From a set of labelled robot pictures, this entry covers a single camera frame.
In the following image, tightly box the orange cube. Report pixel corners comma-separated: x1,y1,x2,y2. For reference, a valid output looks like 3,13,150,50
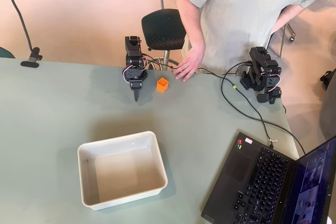
156,77,169,93

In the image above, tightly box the black leader robot arm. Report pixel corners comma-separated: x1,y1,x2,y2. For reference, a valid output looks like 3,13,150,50
239,46,283,104

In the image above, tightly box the person's right forearm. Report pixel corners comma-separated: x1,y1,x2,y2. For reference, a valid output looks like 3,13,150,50
176,0,206,53

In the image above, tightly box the person's left forearm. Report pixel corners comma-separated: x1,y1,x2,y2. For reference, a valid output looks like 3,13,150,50
271,5,307,35

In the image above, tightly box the white plastic bin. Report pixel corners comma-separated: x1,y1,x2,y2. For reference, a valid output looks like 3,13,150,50
77,130,169,211

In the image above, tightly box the person's right hand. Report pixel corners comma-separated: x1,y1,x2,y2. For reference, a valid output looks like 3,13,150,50
174,47,206,83

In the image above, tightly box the black perforated swivel chair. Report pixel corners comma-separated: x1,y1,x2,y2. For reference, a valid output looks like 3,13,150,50
141,8,187,72

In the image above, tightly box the black gooseneck clamp holder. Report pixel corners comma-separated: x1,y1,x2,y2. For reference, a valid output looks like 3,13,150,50
7,0,43,69

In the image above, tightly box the person in pale green t-shirt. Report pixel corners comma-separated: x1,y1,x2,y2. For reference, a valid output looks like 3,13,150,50
174,0,322,76

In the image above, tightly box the teal chair backrest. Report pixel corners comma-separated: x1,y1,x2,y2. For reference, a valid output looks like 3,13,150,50
0,46,16,59

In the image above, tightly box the black Lenovo laptop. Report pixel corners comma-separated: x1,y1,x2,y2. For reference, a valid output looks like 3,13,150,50
201,132,336,224

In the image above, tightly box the metal chair leg with caster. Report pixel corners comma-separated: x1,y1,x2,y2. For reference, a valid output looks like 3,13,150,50
269,22,297,59

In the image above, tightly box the dark grey rounded seat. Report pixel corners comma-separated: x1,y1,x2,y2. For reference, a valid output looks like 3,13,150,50
319,83,336,141

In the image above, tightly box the black cable with green tag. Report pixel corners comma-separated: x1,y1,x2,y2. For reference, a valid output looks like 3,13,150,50
143,54,307,155

